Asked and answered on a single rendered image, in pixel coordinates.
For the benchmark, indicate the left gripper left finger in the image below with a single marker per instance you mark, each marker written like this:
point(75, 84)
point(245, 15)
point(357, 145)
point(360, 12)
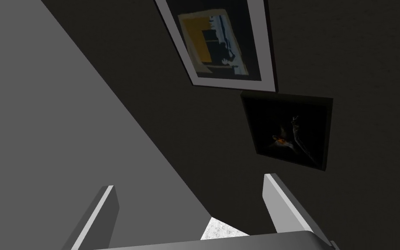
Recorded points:
point(97, 222)

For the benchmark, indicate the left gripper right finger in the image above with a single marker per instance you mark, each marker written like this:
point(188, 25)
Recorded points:
point(285, 208)

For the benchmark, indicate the black framed wall picture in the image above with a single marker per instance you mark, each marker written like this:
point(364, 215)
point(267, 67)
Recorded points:
point(290, 132)

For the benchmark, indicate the white framed wall picture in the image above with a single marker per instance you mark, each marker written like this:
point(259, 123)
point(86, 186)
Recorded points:
point(220, 45)

